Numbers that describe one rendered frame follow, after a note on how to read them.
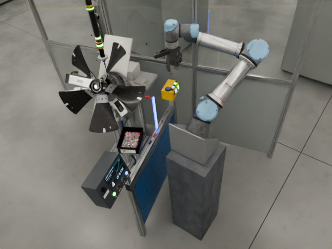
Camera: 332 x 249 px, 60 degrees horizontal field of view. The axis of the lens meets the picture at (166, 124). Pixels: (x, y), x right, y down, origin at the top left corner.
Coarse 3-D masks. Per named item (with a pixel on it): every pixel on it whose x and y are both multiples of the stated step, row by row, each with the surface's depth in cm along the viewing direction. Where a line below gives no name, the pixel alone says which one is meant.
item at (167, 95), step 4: (168, 80) 238; (172, 80) 238; (168, 84) 234; (172, 84) 234; (176, 84) 234; (164, 88) 231; (172, 88) 230; (164, 92) 230; (168, 92) 228; (172, 92) 227; (176, 92) 237; (164, 96) 233; (168, 96) 231; (172, 96) 230; (172, 100) 233
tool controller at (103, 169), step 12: (108, 156) 165; (120, 156) 166; (96, 168) 160; (108, 168) 158; (120, 168) 166; (84, 180) 156; (96, 180) 153; (108, 180) 157; (120, 180) 167; (96, 192) 151; (108, 192) 158; (96, 204) 163; (108, 204) 158
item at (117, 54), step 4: (116, 44) 214; (120, 44) 210; (112, 48) 219; (116, 48) 213; (120, 48) 209; (112, 52) 218; (116, 52) 212; (120, 52) 208; (124, 52) 205; (112, 56) 215; (116, 56) 210; (120, 56) 207; (112, 60) 212; (116, 60) 209; (108, 64) 219; (112, 64) 211; (108, 68) 215; (108, 72) 213
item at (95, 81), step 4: (92, 80) 215; (96, 80) 214; (100, 80) 213; (108, 80) 223; (92, 84) 215; (96, 84) 215; (100, 84) 214; (104, 84) 215; (108, 84) 223; (92, 88) 216; (96, 88) 215; (100, 88) 214; (104, 88) 215; (92, 92) 215; (96, 92) 215; (100, 92) 214; (104, 92) 219
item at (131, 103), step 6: (114, 90) 215; (120, 90) 215; (126, 90) 215; (132, 90) 215; (138, 90) 214; (144, 90) 214; (120, 96) 212; (126, 96) 212; (132, 96) 212; (138, 96) 212; (126, 102) 210; (132, 102) 210; (138, 102) 210; (132, 108) 209
